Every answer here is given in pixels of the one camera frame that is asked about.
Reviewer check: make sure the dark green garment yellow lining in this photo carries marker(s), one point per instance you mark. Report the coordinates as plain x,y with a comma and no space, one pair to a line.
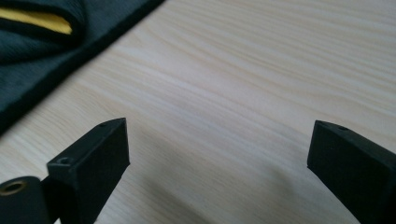
37,59

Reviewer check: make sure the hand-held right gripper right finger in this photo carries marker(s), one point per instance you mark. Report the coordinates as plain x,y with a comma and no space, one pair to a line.
355,165

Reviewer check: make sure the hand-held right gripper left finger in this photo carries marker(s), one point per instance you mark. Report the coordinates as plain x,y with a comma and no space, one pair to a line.
93,165

